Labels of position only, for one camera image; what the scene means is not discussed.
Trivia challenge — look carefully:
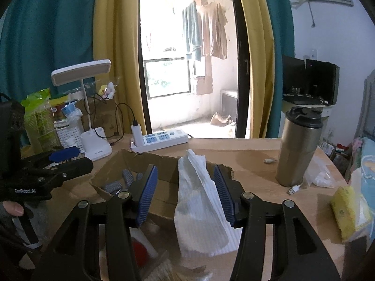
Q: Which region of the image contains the grey patterned sock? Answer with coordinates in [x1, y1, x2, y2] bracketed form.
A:
[121, 169, 135, 186]
[101, 180, 124, 194]

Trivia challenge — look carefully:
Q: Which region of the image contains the white ribbed paper towel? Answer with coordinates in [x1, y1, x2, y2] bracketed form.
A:
[174, 149, 244, 259]

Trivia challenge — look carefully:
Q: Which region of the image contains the black charger cable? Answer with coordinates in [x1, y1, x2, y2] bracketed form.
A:
[94, 92, 138, 145]

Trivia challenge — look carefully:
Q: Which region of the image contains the white charger plug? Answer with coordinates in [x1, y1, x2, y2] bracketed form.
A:
[131, 119, 145, 147]

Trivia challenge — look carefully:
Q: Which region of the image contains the person's left hand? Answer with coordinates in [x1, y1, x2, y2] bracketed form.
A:
[0, 201, 24, 218]

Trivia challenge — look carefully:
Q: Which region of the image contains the black monitor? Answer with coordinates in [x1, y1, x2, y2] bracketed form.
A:
[305, 59, 340, 106]

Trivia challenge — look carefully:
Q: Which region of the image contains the black flat panel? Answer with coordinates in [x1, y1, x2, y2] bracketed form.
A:
[283, 55, 307, 94]

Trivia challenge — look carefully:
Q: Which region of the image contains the black door frame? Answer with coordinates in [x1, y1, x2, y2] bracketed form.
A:
[229, 0, 251, 139]

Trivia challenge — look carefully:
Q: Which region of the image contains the white power strip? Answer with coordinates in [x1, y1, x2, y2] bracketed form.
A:
[130, 129, 188, 153]

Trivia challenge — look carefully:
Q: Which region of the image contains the red white round item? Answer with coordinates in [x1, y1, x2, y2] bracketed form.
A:
[130, 230, 160, 267]

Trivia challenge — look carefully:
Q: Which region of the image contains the beige bristle brush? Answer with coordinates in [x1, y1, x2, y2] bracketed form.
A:
[141, 252, 182, 281]

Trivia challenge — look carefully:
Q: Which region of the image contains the white perforated organizer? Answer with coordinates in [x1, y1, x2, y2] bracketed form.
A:
[56, 120, 85, 154]

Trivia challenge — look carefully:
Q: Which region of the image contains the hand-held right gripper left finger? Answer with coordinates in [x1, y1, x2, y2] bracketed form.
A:
[31, 165, 159, 281]

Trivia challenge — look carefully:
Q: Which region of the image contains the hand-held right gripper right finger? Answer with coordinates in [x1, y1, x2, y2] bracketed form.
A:
[213, 165, 342, 281]

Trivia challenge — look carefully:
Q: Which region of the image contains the clear plastic bag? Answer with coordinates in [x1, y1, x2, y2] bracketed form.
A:
[303, 155, 337, 188]

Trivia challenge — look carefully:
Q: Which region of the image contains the red yellow jar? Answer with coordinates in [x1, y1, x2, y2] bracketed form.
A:
[50, 95, 69, 123]

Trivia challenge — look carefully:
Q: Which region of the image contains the small plush toy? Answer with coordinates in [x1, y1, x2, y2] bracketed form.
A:
[98, 82, 116, 98]

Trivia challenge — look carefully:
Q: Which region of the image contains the yellow sponge in plastic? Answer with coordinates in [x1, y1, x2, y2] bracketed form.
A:
[331, 186, 372, 243]

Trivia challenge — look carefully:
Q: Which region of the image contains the hanging blue towel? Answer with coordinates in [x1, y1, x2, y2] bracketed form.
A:
[182, 1, 203, 62]

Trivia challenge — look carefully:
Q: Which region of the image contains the green snack bag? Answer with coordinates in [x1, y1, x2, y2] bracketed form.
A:
[21, 88, 62, 154]

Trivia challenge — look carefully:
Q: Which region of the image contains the hanging tan shirt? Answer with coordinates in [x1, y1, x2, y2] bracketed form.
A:
[209, 1, 229, 59]

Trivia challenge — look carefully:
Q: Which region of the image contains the brown paper bag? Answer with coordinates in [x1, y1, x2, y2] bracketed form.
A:
[76, 95, 124, 139]

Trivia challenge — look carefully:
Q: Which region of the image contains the stainless steel tumbler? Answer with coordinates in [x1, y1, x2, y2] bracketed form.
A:
[275, 106, 323, 187]

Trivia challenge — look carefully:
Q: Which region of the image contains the light blue printed blanket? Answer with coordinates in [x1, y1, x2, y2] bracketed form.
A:
[350, 137, 375, 211]

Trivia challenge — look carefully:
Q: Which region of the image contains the white usb cable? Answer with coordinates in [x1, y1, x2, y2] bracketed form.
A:
[286, 184, 307, 196]

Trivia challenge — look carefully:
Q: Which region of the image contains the blue capped container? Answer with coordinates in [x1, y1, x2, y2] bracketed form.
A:
[61, 101, 78, 116]

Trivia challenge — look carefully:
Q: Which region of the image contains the white desk lamp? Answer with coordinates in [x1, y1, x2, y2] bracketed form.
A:
[51, 59, 113, 161]

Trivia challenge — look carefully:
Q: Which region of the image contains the yellow curtain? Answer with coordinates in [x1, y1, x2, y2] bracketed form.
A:
[93, 0, 153, 135]
[234, 0, 283, 139]

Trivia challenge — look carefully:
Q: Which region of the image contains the dark chair back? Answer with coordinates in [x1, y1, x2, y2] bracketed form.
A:
[344, 234, 370, 281]

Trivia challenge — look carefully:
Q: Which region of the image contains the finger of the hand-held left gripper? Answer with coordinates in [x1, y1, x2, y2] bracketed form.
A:
[35, 157, 94, 182]
[20, 147, 80, 170]

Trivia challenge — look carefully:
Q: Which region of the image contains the brown cardboard box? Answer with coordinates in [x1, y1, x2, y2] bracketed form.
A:
[89, 149, 235, 232]

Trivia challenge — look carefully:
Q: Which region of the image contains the teal curtain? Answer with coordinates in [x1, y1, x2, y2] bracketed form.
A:
[0, 0, 101, 100]
[259, 0, 295, 138]

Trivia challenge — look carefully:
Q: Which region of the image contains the hanging light beige shirt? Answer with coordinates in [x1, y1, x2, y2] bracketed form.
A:
[199, 2, 214, 57]

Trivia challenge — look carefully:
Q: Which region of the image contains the white balcony appliance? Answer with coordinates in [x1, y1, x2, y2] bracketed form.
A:
[221, 89, 238, 118]

